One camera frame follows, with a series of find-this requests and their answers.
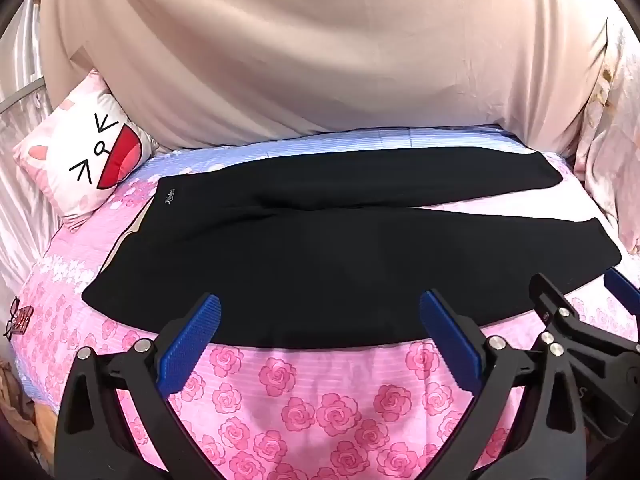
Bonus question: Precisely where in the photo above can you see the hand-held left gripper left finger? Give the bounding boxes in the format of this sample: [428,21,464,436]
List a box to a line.
[54,293,223,480]

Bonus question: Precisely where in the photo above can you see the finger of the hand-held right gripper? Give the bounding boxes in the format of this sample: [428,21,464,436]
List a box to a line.
[603,267,640,313]
[528,272,640,362]

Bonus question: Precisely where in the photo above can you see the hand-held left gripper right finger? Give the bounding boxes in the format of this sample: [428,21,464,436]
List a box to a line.
[419,288,587,480]

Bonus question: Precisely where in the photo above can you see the black pants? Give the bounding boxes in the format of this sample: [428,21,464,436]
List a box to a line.
[81,149,622,350]

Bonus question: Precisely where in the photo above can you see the pale floral quilt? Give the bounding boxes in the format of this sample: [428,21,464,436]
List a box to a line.
[571,16,640,257]

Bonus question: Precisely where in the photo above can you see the pink floral bed sheet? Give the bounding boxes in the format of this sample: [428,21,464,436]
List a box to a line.
[10,124,640,480]

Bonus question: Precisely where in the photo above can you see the small red booklet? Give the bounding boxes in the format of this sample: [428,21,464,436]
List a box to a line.
[10,307,34,336]

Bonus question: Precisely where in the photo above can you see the dark-framed glasses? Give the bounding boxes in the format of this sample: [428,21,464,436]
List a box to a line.
[2,297,22,339]

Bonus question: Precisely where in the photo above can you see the brown cloth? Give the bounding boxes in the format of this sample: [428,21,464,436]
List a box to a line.
[0,359,40,443]

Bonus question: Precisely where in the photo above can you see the cat face pillow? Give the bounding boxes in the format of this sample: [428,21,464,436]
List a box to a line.
[12,68,161,234]

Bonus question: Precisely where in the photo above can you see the white satin curtain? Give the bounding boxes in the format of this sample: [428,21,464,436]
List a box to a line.
[0,0,68,358]

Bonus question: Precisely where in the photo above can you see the beige hanging cloth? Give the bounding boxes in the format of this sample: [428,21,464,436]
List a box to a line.
[39,0,617,157]

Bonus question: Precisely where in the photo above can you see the metal rail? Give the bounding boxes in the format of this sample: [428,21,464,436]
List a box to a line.
[0,74,49,112]

